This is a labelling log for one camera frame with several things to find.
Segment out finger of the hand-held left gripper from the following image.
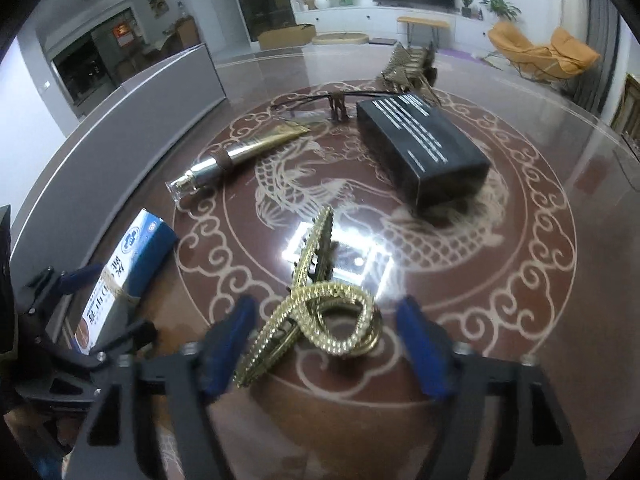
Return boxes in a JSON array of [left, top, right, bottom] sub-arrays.
[[22, 264, 108, 311], [75, 321, 158, 361]]

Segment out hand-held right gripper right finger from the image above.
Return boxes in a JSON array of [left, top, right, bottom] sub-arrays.
[[396, 295, 588, 480]]

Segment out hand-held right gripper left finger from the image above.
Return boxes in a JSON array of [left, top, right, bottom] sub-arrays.
[[62, 294, 261, 480]]

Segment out blue and white carton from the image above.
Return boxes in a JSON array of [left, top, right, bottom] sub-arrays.
[[74, 207, 180, 356]]

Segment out gold hair clip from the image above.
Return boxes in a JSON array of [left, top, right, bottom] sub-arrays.
[[234, 205, 383, 388]]

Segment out black cardboard box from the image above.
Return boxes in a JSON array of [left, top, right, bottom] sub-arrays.
[[356, 92, 491, 213]]

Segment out gold cosmetic tube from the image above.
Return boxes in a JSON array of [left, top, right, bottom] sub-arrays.
[[165, 121, 311, 205]]

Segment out dark glass sliding door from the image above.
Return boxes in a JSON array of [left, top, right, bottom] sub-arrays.
[[37, 7, 146, 116]]

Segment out bronze hair claw clip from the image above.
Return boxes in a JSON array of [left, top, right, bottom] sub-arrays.
[[376, 40, 441, 103]]

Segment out wooden side cabinet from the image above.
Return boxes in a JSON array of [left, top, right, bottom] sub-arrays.
[[611, 72, 640, 151]]

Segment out orange lounge chair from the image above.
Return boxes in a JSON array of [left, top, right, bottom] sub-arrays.
[[542, 27, 601, 81], [487, 21, 556, 81]]

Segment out beige oval pet bed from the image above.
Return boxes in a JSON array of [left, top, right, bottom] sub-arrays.
[[312, 31, 370, 46]]

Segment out wooden bench with metal legs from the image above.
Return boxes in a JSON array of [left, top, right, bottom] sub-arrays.
[[396, 16, 450, 51]]

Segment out dark glass display cabinet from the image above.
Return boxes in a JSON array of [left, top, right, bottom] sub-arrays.
[[225, 0, 297, 43]]

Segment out white television cabinet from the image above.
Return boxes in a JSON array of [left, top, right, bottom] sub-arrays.
[[295, 6, 501, 53]]

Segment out grey curtain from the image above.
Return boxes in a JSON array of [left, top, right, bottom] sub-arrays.
[[570, 0, 618, 111]]

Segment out large leafy potted plant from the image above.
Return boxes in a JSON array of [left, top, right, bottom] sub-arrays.
[[479, 0, 522, 22]]

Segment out glasses with brown cord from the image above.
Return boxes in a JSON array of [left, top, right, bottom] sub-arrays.
[[272, 89, 401, 123]]

